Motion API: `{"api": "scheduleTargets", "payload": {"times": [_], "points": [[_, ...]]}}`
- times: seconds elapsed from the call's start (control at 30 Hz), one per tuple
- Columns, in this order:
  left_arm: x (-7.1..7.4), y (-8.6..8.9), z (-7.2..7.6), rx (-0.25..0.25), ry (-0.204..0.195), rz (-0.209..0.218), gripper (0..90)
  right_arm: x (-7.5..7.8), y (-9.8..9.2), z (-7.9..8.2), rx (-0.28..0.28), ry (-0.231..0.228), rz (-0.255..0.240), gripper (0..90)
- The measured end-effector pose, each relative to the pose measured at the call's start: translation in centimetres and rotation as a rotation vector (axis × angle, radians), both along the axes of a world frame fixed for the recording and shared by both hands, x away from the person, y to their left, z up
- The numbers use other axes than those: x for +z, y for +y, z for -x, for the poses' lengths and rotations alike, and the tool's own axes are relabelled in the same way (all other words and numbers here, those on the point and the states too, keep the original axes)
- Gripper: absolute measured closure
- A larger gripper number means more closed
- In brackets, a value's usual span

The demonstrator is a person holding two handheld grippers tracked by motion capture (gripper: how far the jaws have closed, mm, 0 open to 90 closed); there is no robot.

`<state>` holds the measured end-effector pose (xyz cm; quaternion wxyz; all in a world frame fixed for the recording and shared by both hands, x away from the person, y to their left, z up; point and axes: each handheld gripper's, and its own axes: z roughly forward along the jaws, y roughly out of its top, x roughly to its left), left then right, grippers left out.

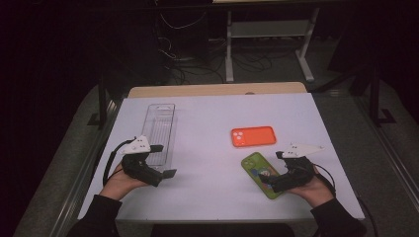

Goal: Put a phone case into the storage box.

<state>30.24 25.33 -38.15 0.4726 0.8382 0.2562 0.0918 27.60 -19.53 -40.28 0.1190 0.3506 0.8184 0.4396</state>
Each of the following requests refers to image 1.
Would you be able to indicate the person's left hand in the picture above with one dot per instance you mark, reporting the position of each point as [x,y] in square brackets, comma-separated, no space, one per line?
[120,184]

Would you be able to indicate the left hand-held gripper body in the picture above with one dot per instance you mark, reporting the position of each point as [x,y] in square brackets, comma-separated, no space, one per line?
[141,169]

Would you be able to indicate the clear plastic tray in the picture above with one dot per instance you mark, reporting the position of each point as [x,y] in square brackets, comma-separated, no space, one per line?
[160,126]

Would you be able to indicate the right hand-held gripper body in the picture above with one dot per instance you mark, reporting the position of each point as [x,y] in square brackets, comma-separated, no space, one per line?
[296,174]

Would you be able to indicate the green phone case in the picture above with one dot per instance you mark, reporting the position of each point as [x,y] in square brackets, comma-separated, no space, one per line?
[255,166]

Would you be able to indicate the person's right hand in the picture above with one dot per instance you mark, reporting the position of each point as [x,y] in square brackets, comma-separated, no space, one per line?
[314,192]

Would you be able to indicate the grey metal frame rail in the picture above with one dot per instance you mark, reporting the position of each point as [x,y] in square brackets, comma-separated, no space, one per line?
[82,177]
[388,154]

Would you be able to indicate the orange phone case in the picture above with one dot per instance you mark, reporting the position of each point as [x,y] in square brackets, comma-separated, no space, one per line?
[253,136]

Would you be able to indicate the white metal desk frame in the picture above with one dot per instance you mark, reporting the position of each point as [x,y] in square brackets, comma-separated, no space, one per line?
[268,29]

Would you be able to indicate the black metal stand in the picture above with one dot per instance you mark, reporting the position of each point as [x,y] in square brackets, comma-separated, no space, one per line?
[374,98]
[102,98]

